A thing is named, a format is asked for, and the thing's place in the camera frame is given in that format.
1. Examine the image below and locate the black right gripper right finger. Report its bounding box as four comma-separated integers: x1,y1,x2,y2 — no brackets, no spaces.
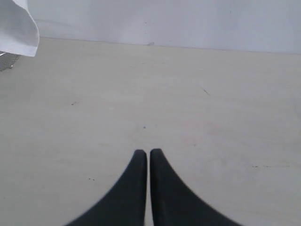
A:
150,149,239,226

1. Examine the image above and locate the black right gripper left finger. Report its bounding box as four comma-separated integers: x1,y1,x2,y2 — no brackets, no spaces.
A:
68,150,147,226

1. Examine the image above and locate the white t-shirt with red logo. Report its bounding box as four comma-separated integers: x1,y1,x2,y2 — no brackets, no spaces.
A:
0,0,40,57

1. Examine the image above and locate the metal wire mesh basket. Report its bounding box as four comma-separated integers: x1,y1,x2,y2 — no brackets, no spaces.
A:
0,52,20,72

